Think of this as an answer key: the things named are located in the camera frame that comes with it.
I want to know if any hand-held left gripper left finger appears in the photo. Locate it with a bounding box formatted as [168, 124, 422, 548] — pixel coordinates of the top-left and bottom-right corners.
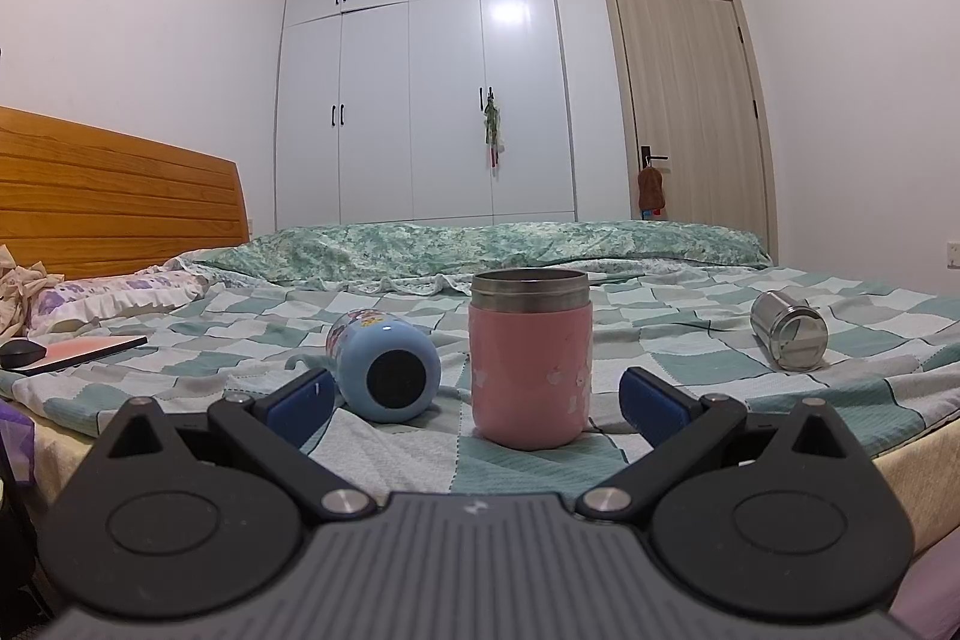
[97, 368, 378, 522]

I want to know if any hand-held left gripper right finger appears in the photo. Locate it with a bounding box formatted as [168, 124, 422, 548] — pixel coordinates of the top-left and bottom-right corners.
[576, 367, 871, 522]

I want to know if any light blue kids bottle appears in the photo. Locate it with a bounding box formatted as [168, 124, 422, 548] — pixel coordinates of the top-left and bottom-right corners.
[289, 308, 442, 423]

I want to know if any pink steel-rimmed cup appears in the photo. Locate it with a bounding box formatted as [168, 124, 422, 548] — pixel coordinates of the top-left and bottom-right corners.
[469, 269, 593, 451]

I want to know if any stainless steel cup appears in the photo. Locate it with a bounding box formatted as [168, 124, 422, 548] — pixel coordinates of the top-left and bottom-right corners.
[751, 289, 830, 372]

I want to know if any green checkered bed sheet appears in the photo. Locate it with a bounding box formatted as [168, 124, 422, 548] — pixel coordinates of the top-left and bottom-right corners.
[0, 257, 960, 521]

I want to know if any brown hanging pouch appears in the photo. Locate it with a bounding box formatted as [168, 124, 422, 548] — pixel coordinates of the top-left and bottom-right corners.
[637, 166, 668, 220]

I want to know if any green floral quilt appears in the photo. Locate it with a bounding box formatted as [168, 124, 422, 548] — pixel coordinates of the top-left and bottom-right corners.
[180, 220, 771, 298]

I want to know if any pink-covered notebook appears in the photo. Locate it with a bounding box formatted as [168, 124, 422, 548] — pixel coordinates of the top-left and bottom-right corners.
[15, 334, 149, 377]

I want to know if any purple floral pillow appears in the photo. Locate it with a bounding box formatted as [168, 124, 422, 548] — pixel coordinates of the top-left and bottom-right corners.
[26, 269, 211, 337]

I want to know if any wooden headboard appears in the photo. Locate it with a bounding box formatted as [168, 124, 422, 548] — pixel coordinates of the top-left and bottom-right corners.
[0, 106, 251, 281]

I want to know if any beige mattress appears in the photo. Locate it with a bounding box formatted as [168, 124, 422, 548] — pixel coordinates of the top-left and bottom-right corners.
[870, 422, 960, 562]

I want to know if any black computer mouse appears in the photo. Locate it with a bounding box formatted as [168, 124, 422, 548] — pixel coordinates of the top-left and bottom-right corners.
[0, 340, 47, 371]

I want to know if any purple cloth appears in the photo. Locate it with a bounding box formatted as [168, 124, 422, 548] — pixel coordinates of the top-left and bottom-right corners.
[0, 400, 35, 487]

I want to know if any beige door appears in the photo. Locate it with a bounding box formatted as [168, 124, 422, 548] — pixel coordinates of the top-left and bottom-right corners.
[602, 0, 779, 266]

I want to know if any crumpled beige cloth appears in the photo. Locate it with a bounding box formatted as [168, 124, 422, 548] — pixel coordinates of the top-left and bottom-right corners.
[0, 244, 68, 341]

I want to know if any white wardrobe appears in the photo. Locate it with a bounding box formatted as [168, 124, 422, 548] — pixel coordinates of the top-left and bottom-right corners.
[274, 0, 577, 232]

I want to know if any green hanging ornament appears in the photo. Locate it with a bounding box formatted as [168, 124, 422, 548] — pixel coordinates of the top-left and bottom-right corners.
[482, 89, 507, 169]

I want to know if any pale pink cloth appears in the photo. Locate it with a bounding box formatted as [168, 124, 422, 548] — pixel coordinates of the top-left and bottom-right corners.
[892, 535, 960, 640]

